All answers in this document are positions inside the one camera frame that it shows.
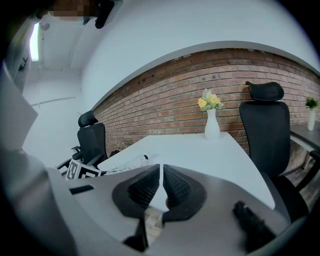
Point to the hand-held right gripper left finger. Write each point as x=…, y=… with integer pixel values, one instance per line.
x=107, y=207

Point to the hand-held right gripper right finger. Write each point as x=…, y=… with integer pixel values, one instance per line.
x=212, y=225

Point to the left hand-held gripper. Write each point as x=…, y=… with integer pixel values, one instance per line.
x=77, y=172

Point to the white umbrella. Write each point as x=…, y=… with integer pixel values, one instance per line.
x=132, y=163

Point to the black mesh office chair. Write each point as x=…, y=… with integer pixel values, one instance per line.
x=265, y=130
x=91, y=140

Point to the white table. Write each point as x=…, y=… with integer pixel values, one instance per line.
x=200, y=155

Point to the white vase with yellow flowers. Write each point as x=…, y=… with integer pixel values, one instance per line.
x=212, y=127

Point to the dark desk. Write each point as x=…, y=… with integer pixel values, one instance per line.
x=302, y=137

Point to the long ceiling light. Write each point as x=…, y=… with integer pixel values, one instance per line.
x=35, y=42

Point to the white vase with green plant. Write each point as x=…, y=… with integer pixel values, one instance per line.
x=311, y=120

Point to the person's head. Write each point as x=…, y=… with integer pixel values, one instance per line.
x=72, y=10

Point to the black head-worn camera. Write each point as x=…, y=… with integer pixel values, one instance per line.
x=102, y=15

